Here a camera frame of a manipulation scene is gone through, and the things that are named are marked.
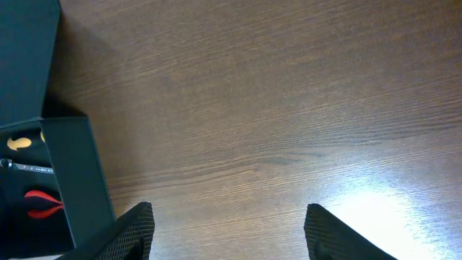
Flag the small red cutting pliers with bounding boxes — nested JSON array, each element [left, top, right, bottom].
[[24, 190, 64, 220]]

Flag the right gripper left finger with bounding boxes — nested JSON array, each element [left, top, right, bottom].
[[57, 201, 155, 260]]

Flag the yellow black stubby screwdriver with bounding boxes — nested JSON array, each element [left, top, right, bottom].
[[6, 130, 45, 152]]

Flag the black open cardboard box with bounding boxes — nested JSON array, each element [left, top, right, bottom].
[[1, 0, 115, 259]]

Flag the silver double-ended wrench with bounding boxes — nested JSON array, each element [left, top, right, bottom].
[[1, 158, 54, 174]]

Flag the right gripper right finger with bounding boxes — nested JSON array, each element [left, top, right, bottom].
[[304, 204, 396, 260]]

